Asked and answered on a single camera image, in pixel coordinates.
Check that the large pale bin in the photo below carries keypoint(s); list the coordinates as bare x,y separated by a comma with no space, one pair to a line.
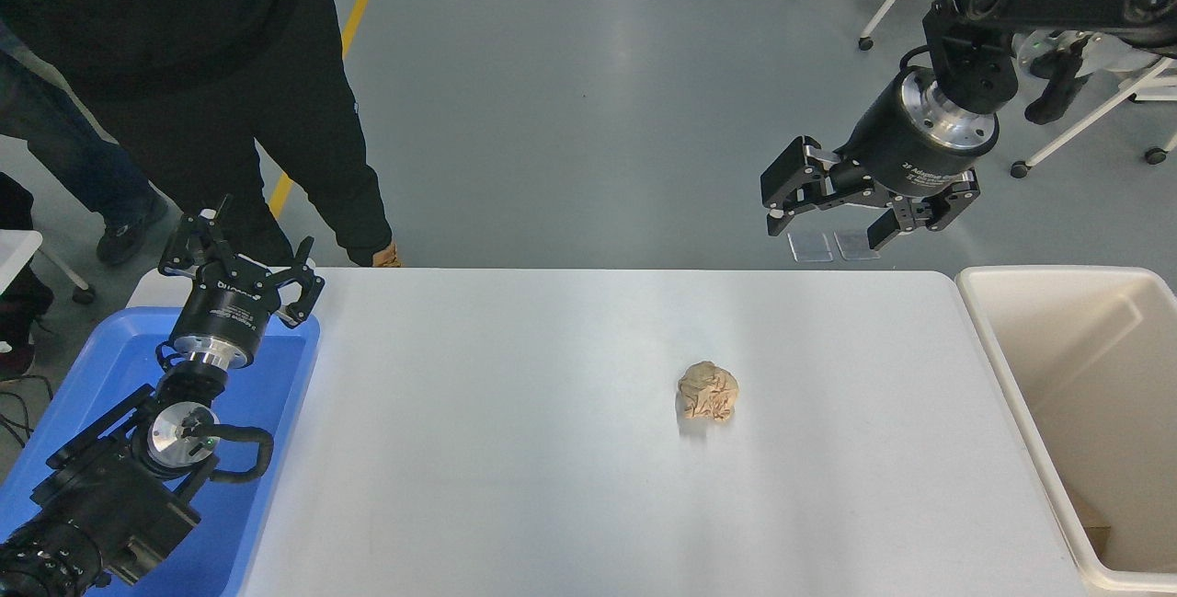
1085,367

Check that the person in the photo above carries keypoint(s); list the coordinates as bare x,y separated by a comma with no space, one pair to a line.
64,155
14,201
184,45

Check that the blue plastic tray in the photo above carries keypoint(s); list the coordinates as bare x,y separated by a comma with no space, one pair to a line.
276,395

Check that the tan paper ball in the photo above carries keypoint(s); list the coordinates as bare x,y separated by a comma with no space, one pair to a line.
708,392

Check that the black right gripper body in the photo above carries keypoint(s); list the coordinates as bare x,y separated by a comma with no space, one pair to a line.
887,151

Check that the clear floor plate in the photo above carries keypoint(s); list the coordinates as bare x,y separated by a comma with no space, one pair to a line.
811,247
851,246

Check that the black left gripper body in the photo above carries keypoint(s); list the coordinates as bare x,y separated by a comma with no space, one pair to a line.
230,307

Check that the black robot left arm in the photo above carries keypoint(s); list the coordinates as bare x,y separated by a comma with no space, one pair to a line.
101,496

